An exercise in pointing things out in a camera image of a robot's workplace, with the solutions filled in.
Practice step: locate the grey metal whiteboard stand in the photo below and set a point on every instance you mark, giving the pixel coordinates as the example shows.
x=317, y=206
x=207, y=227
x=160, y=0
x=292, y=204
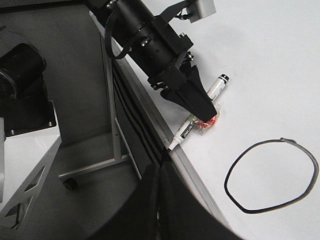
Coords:
x=120, y=147

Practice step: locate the white black whiteboard marker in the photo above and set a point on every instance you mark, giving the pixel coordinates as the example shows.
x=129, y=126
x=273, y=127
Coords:
x=189, y=124

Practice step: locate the black robot base joint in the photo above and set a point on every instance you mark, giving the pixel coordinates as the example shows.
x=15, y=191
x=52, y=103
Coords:
x=24, y=104

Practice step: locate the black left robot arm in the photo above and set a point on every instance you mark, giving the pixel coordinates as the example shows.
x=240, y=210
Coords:
x=114, y=15

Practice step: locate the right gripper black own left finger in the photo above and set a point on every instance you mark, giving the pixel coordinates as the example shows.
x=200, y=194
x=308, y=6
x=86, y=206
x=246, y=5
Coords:
x=137, y=217

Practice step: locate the white whiteboard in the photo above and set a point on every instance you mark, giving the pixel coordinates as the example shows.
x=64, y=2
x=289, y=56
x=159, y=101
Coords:
x=270, y=49

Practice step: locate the grey aluminium whiteboard frame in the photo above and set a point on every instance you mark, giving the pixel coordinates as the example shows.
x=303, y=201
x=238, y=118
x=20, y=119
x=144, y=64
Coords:
x=144, y=131

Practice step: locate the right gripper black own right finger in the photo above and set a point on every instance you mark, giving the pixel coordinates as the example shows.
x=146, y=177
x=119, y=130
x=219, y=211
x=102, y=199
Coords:
x=181, y=215

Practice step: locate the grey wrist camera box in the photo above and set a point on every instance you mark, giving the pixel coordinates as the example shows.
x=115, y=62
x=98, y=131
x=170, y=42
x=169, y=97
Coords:
x=200, y=9

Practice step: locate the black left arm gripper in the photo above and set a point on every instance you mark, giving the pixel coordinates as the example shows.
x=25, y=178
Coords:
x=159, y=52

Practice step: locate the red magnet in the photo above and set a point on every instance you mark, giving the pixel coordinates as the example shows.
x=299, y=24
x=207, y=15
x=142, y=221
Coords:
x=202, y=127

